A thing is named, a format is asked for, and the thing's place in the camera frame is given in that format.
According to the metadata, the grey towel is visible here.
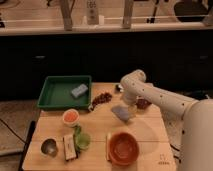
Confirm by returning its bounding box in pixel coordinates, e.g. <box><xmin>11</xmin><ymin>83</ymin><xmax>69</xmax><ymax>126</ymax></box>
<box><xmin>111</xmin><ymin>106</ymin><xmax>130</xmax><ymax>122</ymax></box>

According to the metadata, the red bowl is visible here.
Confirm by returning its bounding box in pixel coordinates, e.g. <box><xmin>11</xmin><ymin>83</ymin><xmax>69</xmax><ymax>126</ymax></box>
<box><xmin>108</xmin><ymin>132</ymin><xmax>139</xmax><ymax>166</ymax></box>

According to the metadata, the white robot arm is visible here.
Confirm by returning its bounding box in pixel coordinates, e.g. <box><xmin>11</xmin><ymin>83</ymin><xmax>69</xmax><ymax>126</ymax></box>
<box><xmin>120</xmin><ymin>69</ymin><xmax>213</xmax><ymax>171</ymax></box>

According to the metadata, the dark maroon bowl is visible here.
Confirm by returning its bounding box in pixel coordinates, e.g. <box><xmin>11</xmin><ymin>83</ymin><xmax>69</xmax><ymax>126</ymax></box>
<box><xmin>136</xmin><ymin>98</ymin><xmax>151</xmax><ymax>110</ymax></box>

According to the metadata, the bunch of dried red berries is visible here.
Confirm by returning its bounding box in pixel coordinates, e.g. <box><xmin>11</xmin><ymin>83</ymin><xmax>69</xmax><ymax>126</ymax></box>
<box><xmin>89</xmin><ymin>92</ymin><xmax>112</xmax><ymax>111</ymax></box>

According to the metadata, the green cup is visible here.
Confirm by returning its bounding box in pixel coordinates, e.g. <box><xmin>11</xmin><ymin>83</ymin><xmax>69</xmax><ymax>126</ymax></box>
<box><xmin>75</xmin><ymin>133</ymin><xmax>90</xmax><ymax>150</ymax></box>

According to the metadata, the green spoon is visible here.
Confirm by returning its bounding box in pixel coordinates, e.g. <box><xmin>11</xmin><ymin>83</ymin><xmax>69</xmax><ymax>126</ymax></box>
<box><xmin>74</xmin><ymin>125</ymin><xmax>82</xmax><ymax>136</ymax></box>

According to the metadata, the grey sponge block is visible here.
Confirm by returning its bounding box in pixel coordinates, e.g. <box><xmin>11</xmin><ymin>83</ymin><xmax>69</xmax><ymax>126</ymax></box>
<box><xmin>71</xmin><ymin>84</ymin><xmax>88</xmax><ymax>98</ymax></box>

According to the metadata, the white cup with orange filling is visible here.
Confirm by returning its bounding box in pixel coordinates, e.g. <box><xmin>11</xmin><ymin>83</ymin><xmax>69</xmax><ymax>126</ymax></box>
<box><xmin>62</xmin><ymin>109</ymin><xmax>79</xmax><ymax>127</ymax></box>

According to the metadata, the brown rectangular box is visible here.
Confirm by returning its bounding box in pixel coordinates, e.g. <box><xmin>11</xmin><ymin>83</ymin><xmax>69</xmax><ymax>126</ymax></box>
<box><xmin>63</xmin><ymin>134</ymin><xmax>77</xmax><ymax>161</ymax></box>

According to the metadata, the green plastic tray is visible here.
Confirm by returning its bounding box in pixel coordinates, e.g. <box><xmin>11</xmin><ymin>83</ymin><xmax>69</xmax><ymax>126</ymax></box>
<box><xmin>37</xmin><ymin>75</ymin><xmax>92</xmax><ymax>111</ymax></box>

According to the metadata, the metal cup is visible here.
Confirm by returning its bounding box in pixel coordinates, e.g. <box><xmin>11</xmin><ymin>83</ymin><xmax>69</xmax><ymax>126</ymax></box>
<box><xmin>41</xmin><ymin>139</ymin><xmax>58</xmax><ymax>157</ymax></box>

